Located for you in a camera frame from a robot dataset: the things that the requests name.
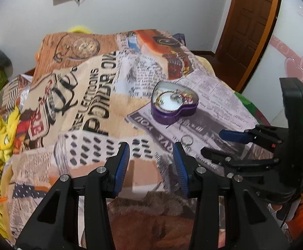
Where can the yellow plush object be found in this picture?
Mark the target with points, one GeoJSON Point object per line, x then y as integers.
{"type": "Point", "coordinates": [79, 29]}

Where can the dark blue bag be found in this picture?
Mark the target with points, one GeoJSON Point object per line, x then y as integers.
{"type": "Point", "coordinates": [178, 37]}

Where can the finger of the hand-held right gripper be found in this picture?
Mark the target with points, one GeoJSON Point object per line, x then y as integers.
{"type": "Point", "coordinates": [232, 135]}
{"type": "Point", "coordinates": [219, 157]}

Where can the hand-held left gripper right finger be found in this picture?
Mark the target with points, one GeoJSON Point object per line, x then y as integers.
{"type": "Point", "coordinates": [178, 166]}

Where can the newspaper print blanket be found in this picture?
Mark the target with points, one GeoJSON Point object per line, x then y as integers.
{"type": "Point", "coordinates": [89, 96]}

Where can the purple heart-shaped tin box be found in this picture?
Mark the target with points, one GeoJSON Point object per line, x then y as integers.
{"type": "Point", "coordinates": [172, 114]}

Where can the brown wooden door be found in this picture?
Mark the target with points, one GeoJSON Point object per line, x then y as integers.
{"type": "Point", "coordinates": [248, 31]}

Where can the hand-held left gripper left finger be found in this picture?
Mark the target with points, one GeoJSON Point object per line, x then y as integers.
{"type": "Point", "coordinates": [122, 166]}

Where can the green patterned bedsheet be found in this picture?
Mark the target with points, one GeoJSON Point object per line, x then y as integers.
{"type": "Point", "coordinates": [253, 109]}

